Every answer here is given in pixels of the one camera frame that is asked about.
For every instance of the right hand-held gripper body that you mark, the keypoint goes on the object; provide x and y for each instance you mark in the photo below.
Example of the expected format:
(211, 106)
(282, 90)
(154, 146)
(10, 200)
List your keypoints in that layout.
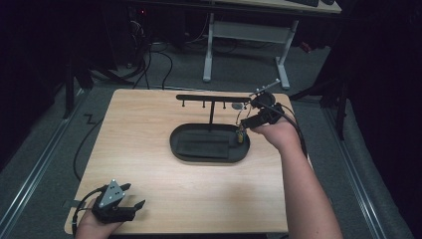
(268, 113)

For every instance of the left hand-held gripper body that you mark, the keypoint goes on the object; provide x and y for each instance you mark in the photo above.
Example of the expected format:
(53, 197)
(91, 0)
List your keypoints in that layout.
(112, 205)

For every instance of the bunch of keys coloured tags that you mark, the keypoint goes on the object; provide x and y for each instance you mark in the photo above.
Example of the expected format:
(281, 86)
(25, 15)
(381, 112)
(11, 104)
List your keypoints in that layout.
(240, 135)

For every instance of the black wallet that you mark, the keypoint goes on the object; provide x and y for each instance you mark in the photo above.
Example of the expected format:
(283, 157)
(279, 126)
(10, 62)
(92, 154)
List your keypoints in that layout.
(202, 145)

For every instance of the black key stand with tray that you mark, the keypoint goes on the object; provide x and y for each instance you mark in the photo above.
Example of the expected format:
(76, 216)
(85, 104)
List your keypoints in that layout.
(199, 159)

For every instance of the person's right hand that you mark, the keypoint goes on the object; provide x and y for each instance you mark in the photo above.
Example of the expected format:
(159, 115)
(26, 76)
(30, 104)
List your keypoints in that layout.
(280, 134)

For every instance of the person's left hand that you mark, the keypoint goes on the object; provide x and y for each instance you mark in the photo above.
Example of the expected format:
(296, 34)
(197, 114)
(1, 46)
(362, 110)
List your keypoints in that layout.
(94, 230)

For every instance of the grey round table grommet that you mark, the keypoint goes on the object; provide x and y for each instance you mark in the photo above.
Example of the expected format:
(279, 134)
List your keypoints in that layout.
(236, 106)

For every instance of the black metal stand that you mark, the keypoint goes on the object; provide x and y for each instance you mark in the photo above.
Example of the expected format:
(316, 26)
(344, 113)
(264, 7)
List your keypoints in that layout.
(341, 109)
(69, 86)

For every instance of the white-framed desk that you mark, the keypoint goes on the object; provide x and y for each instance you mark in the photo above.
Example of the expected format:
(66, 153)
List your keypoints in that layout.
(249, 33)

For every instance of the black keyboard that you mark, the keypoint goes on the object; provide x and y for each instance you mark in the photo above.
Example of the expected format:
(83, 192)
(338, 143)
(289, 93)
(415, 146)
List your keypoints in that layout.
(303, 2)

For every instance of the dark computer tower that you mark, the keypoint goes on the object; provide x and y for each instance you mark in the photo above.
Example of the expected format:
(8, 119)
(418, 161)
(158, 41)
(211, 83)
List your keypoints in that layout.
(129, 33)

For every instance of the metal floor rail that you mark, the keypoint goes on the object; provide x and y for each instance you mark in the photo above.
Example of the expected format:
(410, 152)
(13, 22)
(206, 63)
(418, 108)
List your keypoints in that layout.
(355, 172)
(36, 166)

